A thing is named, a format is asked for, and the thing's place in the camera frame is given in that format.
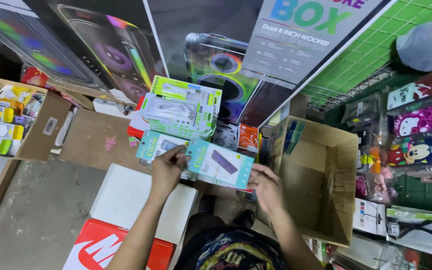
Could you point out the teal packet with grey charger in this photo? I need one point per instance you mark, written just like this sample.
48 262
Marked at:
156 144

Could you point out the low white box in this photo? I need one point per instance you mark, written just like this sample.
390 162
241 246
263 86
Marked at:
109 107

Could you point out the blue packets in cardboard box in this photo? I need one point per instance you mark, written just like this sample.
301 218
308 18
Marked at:
294 135

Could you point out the speaker carton with grey side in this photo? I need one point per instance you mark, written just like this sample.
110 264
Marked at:
276 41

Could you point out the black speaker carton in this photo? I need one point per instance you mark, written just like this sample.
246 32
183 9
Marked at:
69 45

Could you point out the flat brown cardboard sheet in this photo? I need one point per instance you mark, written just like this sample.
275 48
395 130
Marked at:
96 140

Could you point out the shiny red packet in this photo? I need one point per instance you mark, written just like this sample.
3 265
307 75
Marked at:
34 77

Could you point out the black and white packet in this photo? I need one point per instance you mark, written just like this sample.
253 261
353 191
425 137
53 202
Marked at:
225 135

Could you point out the person's black shoes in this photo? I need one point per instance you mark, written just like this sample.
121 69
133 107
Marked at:
244 219

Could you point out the white packet with black stand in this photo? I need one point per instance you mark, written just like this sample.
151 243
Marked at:
369 217

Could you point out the cardboard box of yellow packets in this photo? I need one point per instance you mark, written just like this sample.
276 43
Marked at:
41 123

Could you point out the teal packet with purple charger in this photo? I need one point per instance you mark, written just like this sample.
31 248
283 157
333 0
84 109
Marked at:
219 163

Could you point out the person's printed black shirt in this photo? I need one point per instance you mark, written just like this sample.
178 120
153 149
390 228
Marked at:
234 251

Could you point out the grey cloth bundle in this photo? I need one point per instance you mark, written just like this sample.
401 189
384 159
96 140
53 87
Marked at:
429 43

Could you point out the person's right hand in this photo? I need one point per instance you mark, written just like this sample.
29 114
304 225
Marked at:
270 195

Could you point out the rack of printed phone cases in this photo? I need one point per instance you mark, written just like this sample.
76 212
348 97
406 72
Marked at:
418 142

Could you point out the open empty cardboard box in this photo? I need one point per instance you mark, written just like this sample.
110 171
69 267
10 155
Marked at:
313 180

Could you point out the plain white box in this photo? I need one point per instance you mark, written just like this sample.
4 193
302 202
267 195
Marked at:
133 198

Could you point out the red shoe box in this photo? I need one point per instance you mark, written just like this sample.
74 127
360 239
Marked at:
103 247

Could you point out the red and white packet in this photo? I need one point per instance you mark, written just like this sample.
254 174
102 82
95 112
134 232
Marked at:
135 125

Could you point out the person's left hand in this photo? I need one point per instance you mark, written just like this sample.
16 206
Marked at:
165 174

